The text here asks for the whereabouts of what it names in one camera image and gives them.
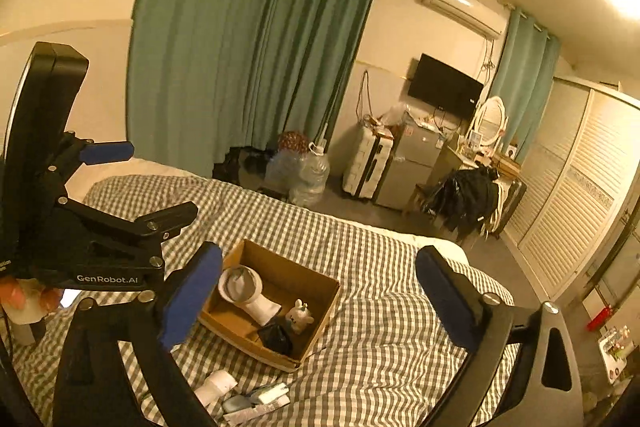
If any small green curtain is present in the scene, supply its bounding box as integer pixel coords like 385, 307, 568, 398
489, 8, 561, 164

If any brown cardboard box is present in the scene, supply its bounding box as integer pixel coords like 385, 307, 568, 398
198, 239, 341, 373

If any white sock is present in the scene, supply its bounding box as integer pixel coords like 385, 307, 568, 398
217, 265, 281, 326

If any person's hand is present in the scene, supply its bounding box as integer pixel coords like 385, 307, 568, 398
0, 277, 63, 313

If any white air conditioner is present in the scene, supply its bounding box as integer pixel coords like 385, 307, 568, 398
421, 0, 506, 40

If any large green curtain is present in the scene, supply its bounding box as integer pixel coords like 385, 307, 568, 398
127, 0, 372, 176

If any grey checkered duvet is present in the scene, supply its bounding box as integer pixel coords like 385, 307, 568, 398
8, 173, 522, 427

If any white toothpaste tube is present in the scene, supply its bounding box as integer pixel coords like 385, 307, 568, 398
224, 395, 291, 426

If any white louvered wardrobe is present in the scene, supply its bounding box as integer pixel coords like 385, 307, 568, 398
503, 77, 639, 300

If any clear water jug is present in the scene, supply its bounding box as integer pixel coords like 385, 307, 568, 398
264, 142, 330, 208

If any silver mini fridge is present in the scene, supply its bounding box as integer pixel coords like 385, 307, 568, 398
373, 124, 442, 210

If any white suitcase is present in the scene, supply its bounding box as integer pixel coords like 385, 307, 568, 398
342, 124, 394, 199

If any black wall television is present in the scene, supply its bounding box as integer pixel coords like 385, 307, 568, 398
408, 54, 484, 121

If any brown patterned bag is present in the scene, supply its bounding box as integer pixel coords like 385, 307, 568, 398
277, 131, 309, 155

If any wooden dressing table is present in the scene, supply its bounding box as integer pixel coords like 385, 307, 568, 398
435, 144, 522, 183

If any white oval vanity mirror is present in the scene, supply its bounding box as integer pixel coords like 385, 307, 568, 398
471, 96, 508, 146

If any red fire extinguisher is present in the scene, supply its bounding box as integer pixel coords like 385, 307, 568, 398
587, 306, 613, 332

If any black jacket on chair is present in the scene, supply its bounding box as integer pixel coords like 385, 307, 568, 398
419, 167, 527, 244

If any small white bunny figurine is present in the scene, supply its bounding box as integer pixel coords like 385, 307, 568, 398
285, 299, 314, 335

